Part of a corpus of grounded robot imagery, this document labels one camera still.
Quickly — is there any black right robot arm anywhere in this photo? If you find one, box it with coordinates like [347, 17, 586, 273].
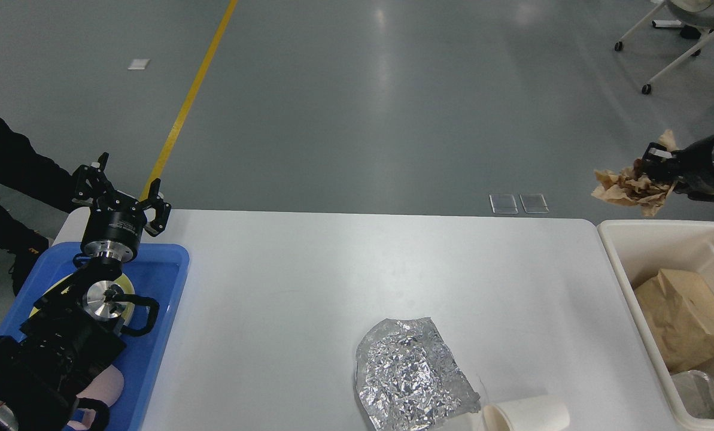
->
[634, 134, 714, 202]

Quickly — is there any blue plastic tray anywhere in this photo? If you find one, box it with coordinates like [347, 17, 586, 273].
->
[0, 242, 190, 431]

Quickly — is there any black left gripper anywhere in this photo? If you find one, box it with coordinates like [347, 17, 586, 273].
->
[72, 152, 172, 263]

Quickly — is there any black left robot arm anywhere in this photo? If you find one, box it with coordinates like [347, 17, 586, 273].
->
[0, 153, 171, 430]

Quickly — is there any beige plastic bin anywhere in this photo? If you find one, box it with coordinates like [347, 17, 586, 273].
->
[597, 219, 714, 430]

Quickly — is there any person in black clothes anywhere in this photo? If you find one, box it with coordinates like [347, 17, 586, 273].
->
[0, 118, 80, 295]

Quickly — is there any pink mug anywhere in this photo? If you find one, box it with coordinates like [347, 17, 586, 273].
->
[68, 365, 124, 430]

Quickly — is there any white paper cup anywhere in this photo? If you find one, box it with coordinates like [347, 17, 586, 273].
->
[483, 395, 571, 430]

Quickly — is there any brown paper bag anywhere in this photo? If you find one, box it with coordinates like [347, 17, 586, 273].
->
[634, 268, 714, 373]

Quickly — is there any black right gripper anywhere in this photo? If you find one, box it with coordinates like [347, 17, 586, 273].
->
[639, 130, 714, 202]

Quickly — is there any aluminium foil sheet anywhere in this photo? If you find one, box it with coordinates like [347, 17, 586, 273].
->
[355, 317, 482, 430]

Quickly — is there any brown paper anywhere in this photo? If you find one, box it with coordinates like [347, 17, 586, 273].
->
[591, 157, 675, 217]

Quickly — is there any aluminium foil tray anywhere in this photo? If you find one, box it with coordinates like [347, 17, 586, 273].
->
[671, 370, 714, 420]

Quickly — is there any yellow plate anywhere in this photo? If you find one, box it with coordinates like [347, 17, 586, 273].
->
[20, 268, 147, 340]

